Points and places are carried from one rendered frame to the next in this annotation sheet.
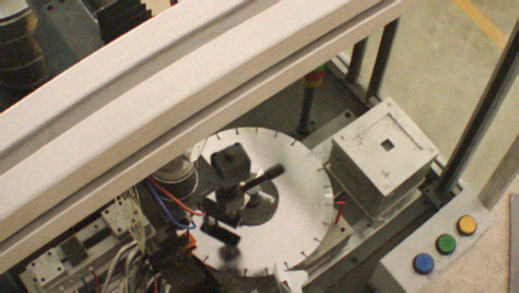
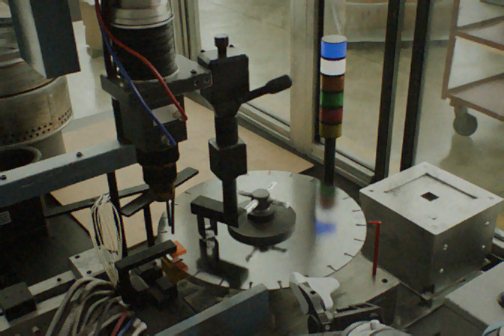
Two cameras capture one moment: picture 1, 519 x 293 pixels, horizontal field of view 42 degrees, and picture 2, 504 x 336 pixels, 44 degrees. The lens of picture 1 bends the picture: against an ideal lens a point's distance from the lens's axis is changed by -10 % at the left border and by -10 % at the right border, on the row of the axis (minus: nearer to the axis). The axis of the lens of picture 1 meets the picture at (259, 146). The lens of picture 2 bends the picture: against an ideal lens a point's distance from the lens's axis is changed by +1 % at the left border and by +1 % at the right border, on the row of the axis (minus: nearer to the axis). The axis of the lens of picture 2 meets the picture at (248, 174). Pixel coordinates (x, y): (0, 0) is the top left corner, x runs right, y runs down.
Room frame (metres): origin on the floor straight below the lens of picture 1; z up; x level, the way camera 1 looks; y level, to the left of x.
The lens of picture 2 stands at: (-0.20, -0.08, 1.51)
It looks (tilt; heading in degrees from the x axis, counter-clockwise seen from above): 30 degrees down; 8
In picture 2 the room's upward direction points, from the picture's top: 2 degrees counter-clockwise
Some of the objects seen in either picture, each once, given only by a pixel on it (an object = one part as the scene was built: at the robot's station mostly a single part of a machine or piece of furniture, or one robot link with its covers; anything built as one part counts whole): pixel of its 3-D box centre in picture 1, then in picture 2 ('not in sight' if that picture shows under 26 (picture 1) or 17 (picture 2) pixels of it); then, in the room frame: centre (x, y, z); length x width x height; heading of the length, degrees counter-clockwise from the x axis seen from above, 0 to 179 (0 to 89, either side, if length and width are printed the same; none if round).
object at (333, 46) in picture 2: not in sight; (334, 46); (0.90, -0.10, 1.14); 0.05 x 0.04 x 0.03; 42
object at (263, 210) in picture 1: (251, 197); (261, 214); (0.62, 0.01, 0.96); 0.11 x 0.11 x 0.03
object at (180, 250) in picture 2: (171, 253); (152, 270); (0.49, 0.15, 0.95); 0.10 x 0.03 x 0.07; 132
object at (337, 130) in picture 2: (311, 76); (330, 127); (0.90, -0.10, 0.98); 0.05 x 0.04 x 0.03; 42
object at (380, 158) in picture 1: (381, 160); (425, 229); (0.80, -0.28, 0.82); 0.18 x 0.18 x 0.15; 42
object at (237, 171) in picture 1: (230, 178); (225, 109); (0.55, 0.04, 1.17); 0.06 x 0.05 x 0.20; 123
